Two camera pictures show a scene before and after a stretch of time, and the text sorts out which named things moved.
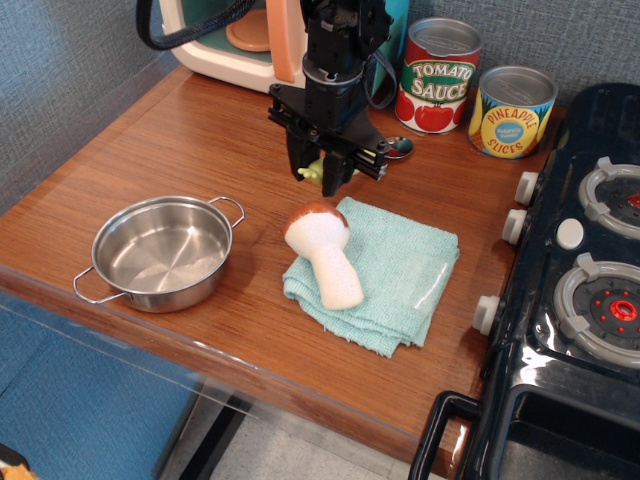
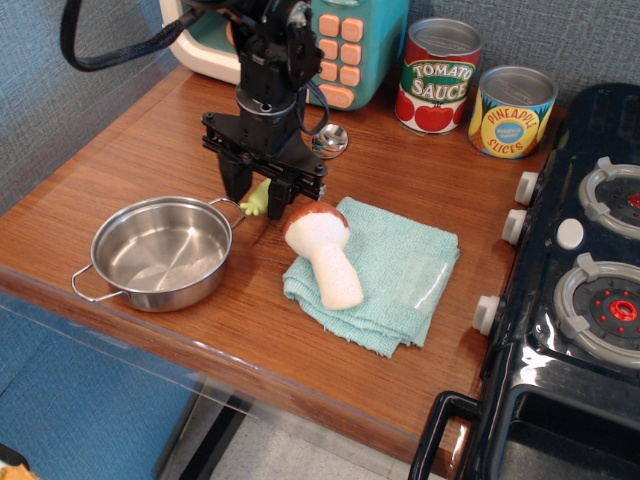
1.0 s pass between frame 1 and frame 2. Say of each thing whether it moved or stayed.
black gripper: moved
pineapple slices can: stayed
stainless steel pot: stayed
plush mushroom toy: stayed
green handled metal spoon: moved
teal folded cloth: stayed
